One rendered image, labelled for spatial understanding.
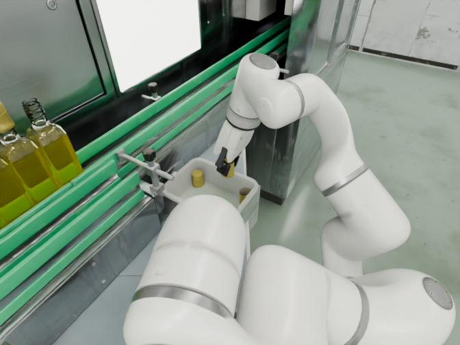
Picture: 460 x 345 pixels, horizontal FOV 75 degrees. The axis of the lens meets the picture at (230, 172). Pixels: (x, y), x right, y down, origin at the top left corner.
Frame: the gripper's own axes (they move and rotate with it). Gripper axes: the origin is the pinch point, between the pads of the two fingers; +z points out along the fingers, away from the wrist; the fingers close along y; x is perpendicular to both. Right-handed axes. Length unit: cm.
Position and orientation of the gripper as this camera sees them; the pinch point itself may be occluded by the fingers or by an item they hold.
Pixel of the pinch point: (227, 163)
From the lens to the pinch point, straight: 75.4
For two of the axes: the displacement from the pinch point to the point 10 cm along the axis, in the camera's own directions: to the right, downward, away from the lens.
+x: 8.2, 5.3, -1.9
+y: -5.2, 5.8, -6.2
